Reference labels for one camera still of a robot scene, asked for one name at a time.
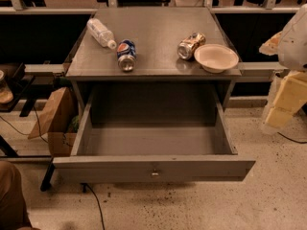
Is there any black shelf stand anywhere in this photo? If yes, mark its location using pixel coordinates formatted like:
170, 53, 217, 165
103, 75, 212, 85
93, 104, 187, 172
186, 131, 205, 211
0, 63, 37, 117

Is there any brown trouser leg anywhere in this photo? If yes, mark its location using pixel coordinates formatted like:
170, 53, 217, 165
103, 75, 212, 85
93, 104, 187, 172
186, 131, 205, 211
0, 161, 39, 230

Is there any white bowl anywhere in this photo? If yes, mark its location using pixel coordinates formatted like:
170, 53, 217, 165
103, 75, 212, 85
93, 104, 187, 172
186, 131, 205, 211
194, 44, 239, 73

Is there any brown cardboard box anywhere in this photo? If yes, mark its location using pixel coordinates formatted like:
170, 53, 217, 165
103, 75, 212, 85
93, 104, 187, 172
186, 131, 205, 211
28, 87, 78, 157

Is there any black cable at right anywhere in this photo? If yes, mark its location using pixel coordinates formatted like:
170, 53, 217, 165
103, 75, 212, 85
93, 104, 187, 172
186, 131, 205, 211
277, 131, 307, 145

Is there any clear plastic water bottle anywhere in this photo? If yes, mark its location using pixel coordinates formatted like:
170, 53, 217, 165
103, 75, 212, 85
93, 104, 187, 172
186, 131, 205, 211
86, 18, 117, 50

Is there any glass jar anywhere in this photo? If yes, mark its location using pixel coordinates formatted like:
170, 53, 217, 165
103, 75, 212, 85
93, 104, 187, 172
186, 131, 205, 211
0, 70, 13, 104

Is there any blue pepsi can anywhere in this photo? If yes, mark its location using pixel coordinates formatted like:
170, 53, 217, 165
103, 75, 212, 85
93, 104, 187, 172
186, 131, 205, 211
116, 39, 136, 72

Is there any open grey top drawer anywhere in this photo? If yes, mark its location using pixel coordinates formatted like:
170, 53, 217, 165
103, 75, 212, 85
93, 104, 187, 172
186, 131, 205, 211
54, 89, 255, 183

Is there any black floor cable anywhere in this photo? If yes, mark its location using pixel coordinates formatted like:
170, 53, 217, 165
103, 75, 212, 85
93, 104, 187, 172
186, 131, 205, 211
81, 182, 106, 230

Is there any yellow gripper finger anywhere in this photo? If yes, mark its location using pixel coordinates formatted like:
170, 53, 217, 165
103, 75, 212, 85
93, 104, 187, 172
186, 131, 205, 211
261, 71, 307, 134
259, 32, 281, 56

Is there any grey cabinet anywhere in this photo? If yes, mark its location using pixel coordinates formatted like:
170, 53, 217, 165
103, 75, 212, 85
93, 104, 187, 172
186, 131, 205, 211
66, 7, 241, 107

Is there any black cable at left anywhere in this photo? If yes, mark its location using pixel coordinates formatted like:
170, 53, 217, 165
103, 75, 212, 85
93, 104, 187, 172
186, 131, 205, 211
0, 105, 49, 144

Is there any orange soda can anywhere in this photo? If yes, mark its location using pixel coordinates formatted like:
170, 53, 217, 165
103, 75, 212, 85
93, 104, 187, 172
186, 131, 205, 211
177, 33, 206, 60

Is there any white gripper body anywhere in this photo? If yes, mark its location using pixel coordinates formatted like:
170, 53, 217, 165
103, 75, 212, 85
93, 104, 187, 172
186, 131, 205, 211
278, 4, 307, 71

